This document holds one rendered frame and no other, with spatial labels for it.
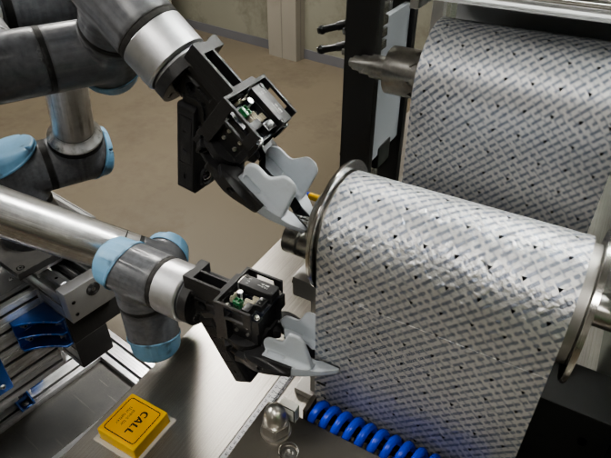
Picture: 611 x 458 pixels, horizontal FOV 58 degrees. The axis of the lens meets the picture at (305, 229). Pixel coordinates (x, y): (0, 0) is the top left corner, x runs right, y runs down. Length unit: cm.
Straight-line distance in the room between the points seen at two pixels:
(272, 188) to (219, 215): 227
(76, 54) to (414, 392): 52
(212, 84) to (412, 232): 24
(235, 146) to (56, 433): 136
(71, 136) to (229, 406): 69
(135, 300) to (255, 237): 192
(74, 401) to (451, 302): 149
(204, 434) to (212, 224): 200
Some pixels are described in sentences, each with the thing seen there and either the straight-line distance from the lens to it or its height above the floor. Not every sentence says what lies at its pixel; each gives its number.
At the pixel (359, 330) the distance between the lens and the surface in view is 59.
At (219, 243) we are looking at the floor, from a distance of 264.
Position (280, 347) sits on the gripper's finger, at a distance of 65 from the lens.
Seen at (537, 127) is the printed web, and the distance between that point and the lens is 68.
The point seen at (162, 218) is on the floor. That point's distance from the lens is 287.
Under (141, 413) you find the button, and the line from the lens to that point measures 86.
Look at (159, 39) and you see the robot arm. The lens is 58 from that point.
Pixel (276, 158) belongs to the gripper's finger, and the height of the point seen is 131.
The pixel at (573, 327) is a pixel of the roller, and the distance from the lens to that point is 52.
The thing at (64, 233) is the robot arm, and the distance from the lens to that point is 90.
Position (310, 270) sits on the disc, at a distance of 56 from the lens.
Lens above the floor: 160
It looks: 36 degrees down
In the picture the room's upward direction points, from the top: straight up
